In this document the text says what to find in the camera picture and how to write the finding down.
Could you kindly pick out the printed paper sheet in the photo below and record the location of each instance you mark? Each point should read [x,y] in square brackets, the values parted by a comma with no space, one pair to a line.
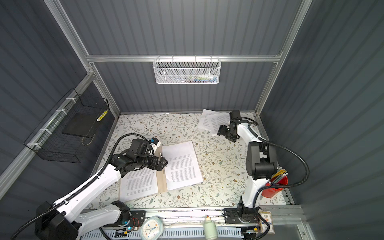
[211,121]
[183,168]
[138,184]

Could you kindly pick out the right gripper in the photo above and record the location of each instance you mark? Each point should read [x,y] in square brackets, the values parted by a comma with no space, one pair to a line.
[222,132]

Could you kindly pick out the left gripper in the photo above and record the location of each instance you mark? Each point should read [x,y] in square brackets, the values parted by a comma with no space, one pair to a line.
[161,165]

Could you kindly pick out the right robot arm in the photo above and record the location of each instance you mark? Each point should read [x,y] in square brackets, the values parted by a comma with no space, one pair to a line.
[265,176]

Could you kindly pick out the white alarm clock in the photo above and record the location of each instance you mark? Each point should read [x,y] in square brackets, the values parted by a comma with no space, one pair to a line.
[152,229]

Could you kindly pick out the floral table mat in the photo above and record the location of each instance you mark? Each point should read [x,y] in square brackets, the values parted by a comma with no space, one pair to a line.
[222,163]

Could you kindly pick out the red pen cup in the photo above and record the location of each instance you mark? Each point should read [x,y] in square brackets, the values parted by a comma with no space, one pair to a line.
[280,178]

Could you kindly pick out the beige paper folder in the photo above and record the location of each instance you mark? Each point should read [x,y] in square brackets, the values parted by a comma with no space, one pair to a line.
[162,186]

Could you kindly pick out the white wire basket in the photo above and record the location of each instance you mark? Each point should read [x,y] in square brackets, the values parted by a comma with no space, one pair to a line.
[187,72]

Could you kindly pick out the yellow marker in basket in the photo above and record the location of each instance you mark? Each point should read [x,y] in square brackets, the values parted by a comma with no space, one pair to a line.
[101,116]

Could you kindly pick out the white glue bottle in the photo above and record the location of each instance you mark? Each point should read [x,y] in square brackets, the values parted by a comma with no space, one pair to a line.
[210,230]

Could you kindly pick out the black wire basket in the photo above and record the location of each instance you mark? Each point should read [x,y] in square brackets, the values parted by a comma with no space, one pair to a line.
[70,131]

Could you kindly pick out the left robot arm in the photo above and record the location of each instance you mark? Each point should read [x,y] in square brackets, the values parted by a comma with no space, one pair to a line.
[64,220]

